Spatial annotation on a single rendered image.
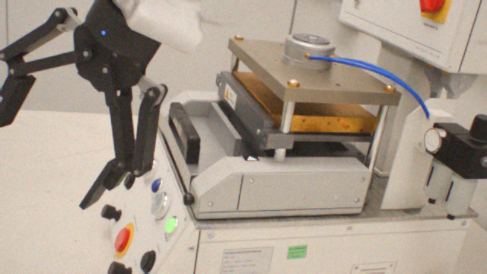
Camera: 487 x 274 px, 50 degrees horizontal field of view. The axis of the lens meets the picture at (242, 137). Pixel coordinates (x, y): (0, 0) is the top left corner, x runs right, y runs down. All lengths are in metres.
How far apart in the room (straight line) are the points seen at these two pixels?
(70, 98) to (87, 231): 1.46
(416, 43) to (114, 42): 0.47
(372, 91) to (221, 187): 0.25
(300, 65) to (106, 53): 0.35
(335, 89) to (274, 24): 1.72
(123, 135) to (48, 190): 0.58
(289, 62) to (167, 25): 0.39
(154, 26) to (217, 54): 1.95
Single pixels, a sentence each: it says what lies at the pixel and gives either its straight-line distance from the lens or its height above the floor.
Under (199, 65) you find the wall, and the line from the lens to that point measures 2.39.
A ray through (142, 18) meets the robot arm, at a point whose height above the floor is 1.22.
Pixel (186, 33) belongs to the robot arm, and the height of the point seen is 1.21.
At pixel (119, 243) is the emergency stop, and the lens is 0.89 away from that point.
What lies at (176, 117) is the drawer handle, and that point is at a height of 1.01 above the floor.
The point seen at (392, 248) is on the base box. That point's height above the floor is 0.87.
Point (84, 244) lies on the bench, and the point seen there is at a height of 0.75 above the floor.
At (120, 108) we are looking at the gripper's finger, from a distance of 0.54.
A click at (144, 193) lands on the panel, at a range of 0.89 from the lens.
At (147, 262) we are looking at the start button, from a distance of 0.76.
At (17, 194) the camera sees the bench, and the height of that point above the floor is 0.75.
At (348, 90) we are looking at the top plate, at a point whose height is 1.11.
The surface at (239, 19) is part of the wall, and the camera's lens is 2.38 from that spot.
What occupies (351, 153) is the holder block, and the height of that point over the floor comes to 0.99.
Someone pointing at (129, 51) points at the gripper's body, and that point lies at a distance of 0.51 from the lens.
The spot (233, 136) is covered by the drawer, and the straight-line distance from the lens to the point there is 0.77.
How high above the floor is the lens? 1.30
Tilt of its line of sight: 22 degrees down
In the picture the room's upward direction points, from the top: 9 degrees clockwise
